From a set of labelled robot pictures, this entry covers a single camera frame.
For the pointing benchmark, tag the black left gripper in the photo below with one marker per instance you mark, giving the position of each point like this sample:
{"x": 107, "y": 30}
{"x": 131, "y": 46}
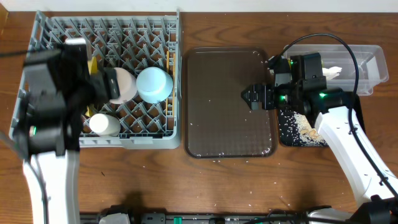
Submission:
{"x": 106, "y": 86}

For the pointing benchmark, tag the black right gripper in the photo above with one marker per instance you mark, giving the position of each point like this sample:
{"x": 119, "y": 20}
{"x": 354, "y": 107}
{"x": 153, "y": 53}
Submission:
{"x": 267, "y": 90}

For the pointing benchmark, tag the yellow plate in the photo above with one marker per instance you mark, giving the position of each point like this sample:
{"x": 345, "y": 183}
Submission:
{"x": 93, "y": 69}

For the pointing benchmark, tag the white cup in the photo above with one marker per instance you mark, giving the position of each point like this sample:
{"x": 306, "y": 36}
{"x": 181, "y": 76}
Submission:
{"x": 104, "y": 125}

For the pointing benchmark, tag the white bowl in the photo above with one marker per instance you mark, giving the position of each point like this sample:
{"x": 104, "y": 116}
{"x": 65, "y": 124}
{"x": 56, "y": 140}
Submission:
{"x": 127, "y": 86}

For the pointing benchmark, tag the light blue bowl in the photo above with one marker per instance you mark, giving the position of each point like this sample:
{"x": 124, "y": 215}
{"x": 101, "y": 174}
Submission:
{"x": 154, "y": 85}

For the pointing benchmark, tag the white tissue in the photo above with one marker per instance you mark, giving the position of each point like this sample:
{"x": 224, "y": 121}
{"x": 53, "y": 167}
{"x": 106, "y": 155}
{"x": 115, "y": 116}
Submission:
{"x": 332, "y": 72}

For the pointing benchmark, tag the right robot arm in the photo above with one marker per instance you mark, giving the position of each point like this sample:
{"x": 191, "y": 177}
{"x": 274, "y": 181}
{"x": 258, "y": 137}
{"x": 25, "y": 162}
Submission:
{"x": 300, "y": 86}

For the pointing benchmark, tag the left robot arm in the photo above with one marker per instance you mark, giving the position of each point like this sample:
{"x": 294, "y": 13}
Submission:
{"x": 46, "y": 136}

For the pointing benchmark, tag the black waste tray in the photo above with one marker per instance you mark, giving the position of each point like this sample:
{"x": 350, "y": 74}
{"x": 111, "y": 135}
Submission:
{"x": 319, "y": 119}

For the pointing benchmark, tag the dark brown serving tray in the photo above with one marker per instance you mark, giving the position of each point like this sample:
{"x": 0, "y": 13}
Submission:
{"x": 218, "y": 122}

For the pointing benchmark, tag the rice and nutshell pile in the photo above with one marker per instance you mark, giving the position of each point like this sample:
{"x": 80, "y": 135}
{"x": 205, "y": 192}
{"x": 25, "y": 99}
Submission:
{"x": 295, "y": 130}

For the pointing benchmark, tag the grey dish rack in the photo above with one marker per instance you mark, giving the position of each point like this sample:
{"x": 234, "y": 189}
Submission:
{"x": 132, "y": 43}

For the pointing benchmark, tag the clear plastic bin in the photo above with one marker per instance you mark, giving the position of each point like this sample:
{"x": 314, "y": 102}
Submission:
{"x": 370, "y": 59}

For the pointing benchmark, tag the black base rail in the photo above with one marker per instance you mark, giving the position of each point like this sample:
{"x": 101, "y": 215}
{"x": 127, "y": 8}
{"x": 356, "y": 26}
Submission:
{"x": 161, "y": 216}

